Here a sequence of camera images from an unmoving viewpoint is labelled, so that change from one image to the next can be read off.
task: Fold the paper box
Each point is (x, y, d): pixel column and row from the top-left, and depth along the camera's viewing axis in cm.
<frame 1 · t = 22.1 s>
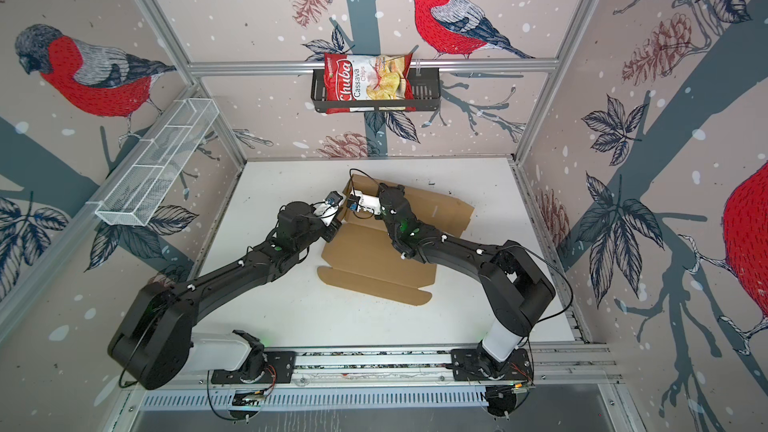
left hand: (338, 207, 84), fingers closed
right hand: (380, 185, 84), fingers closed
brown cardboard paper box: (363, 258, 92), point 4 cm above the table

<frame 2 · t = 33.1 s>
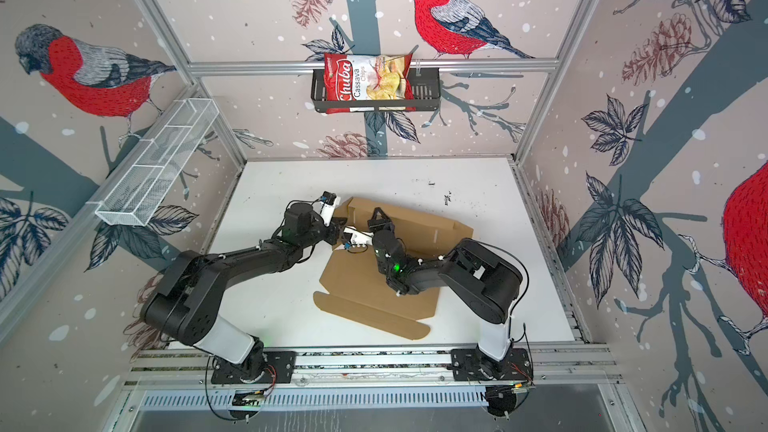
left hand: (345, 219, 90), fingers closed
right hand: (378, 212, 86), fingers closed
brown cardboard paper box: (355, 288, 91), on the table

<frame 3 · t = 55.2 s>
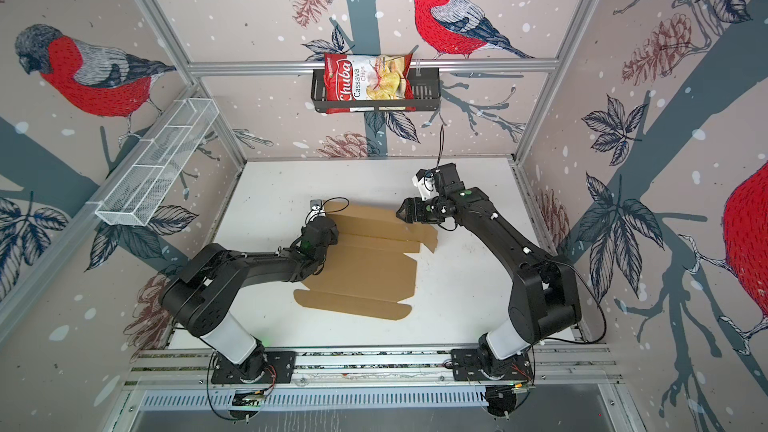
left hand: (324, 221, 93), fingers closed
right hand: (401, 219, 84), fingers open
brown cardboard paper box: (374, 266, 92), point 2 cm above the table

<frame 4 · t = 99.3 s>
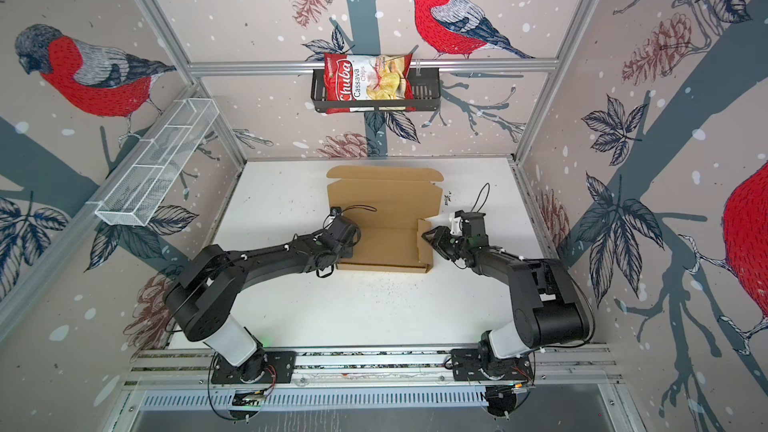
left hand: (343, 241, 91), fingers closed
right hand: (422, 242, 91), fingers open
brown cardboard paper box: (388, 203, 94), point 13 cm above the table

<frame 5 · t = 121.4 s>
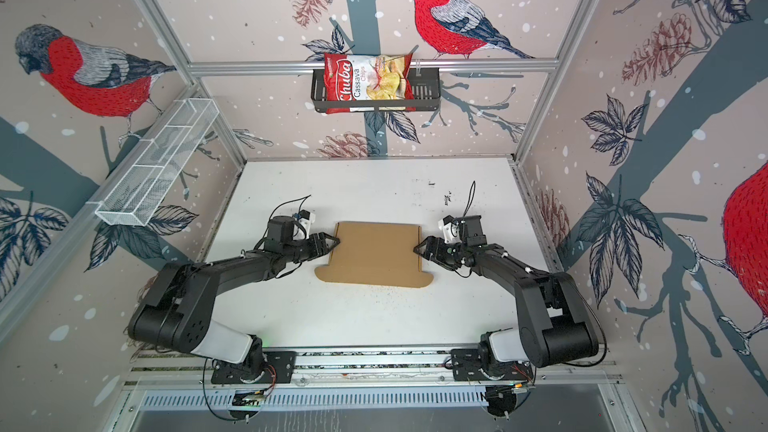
left hand: (332, 243, 89), fingers open
right hand: (420, 258, 88), fingers open
brown cardboard paper box: (376, 254, 90), point 6 cm above the table

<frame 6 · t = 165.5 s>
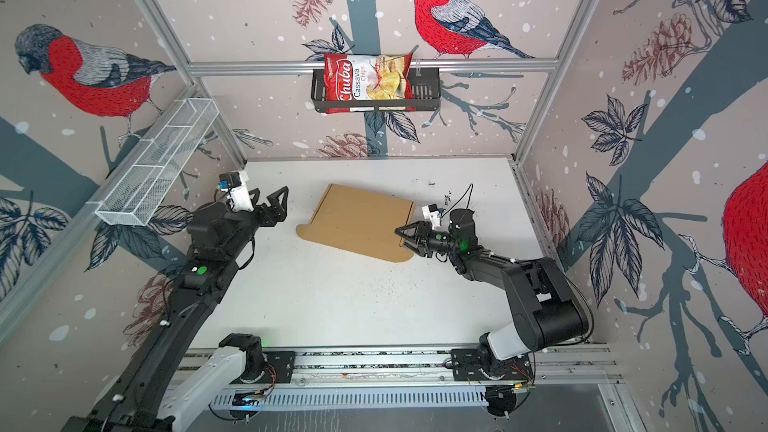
left hand: (271, 188, 71), fingers open
right hand: (394, 242, 82), fingers open
brown cardboard paper box: (360, 222, 85), point 16 cm above the table

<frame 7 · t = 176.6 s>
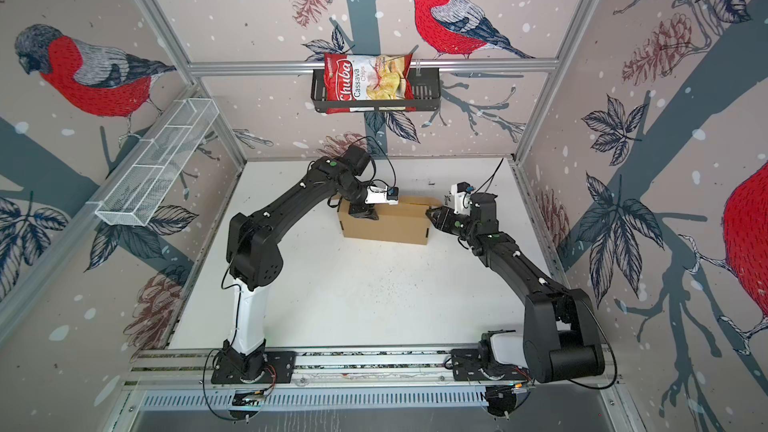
left hand: (375, 208, 89), fingers open
right hand: (426, 218, 86), fingers open
brown cardboard paper box: (405, 223, 92), point 11 cm above the table

